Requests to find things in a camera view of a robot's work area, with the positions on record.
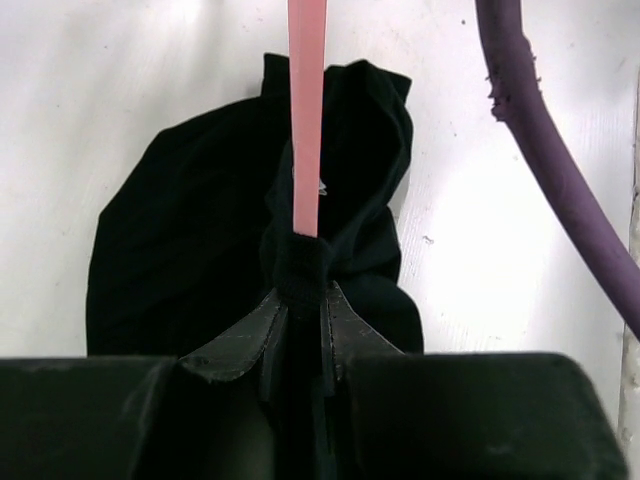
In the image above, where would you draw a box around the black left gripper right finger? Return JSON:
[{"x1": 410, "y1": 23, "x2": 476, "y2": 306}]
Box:
[{"x1": 319, "y1": 285, "x2": 629, "y2": 479}]

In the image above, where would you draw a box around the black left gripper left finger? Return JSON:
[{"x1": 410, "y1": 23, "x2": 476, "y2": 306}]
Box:
[{"x1": 1, "y1": 294, "x2": 286, "y2": 479}]

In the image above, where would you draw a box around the black t shirt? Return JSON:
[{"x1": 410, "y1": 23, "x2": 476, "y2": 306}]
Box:
[{"x1": 86, "y1": 54, "x2": 423, "y2": 356}]

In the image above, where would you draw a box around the pink plastic hanger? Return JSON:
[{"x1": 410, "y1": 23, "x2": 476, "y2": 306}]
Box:
[{"x1": 287, "y1": 0, "x2": 327, "y2": 237}]

